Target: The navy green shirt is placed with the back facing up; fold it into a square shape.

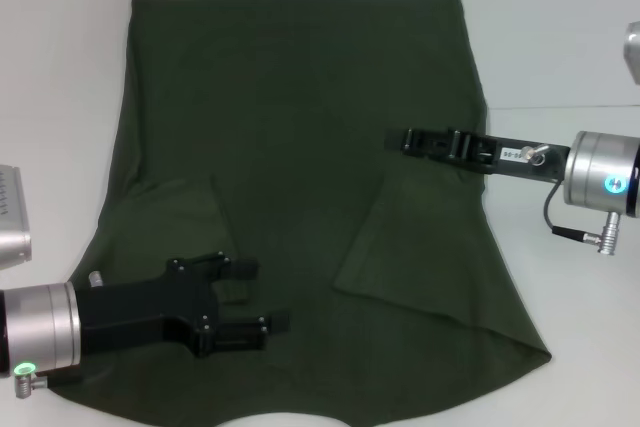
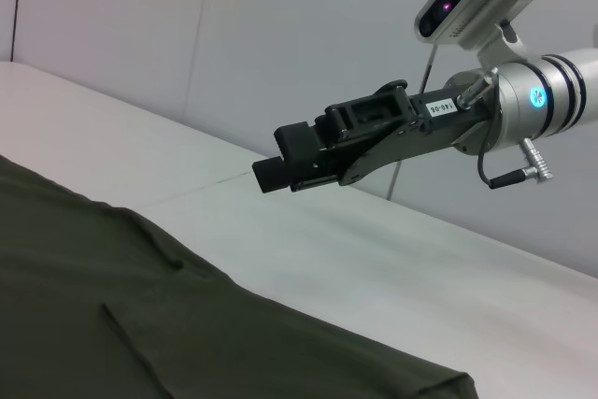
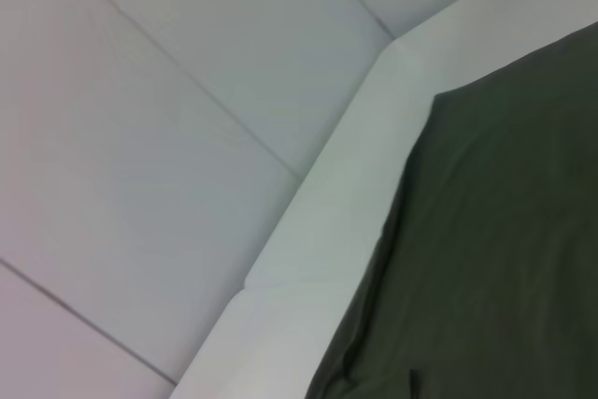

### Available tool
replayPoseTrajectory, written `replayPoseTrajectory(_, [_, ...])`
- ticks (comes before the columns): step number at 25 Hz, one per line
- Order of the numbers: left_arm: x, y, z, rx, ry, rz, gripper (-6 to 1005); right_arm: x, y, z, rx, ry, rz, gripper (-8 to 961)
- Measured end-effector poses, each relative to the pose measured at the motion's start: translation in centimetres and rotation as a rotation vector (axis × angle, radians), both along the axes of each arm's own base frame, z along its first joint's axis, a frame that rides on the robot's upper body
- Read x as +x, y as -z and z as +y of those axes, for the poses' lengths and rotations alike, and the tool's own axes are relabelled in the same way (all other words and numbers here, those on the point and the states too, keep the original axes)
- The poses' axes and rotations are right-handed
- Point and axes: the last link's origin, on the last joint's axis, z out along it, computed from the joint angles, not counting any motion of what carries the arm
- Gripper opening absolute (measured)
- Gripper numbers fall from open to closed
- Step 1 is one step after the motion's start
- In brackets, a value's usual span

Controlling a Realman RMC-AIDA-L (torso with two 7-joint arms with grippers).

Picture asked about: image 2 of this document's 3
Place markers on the dark green shirt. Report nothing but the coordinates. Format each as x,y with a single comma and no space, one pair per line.
140,315

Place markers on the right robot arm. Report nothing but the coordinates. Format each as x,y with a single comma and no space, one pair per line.
551,100

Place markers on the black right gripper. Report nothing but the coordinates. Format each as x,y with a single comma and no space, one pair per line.
420,132

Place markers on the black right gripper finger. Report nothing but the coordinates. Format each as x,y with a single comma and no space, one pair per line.
275,177

